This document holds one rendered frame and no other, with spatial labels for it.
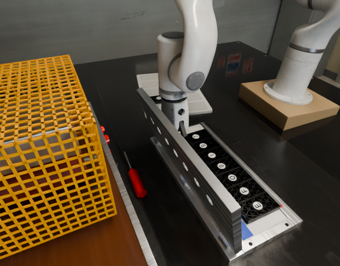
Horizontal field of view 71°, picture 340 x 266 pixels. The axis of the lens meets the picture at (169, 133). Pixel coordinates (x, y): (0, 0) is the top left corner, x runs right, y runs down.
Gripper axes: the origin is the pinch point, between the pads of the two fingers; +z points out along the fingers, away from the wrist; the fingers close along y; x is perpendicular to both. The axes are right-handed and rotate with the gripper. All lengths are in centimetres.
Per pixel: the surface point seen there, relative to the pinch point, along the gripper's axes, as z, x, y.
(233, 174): 0.9, -8.1, -20.6
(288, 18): 21, -240, 170
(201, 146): 0.9, -6.4, -6.9
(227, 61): 4, -62, 54
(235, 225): -12.0, 7.4, -38.3
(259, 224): 2.1, -5.2, -34.6
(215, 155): 0.9, -8.0, -12.2
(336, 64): 75, -306, 129
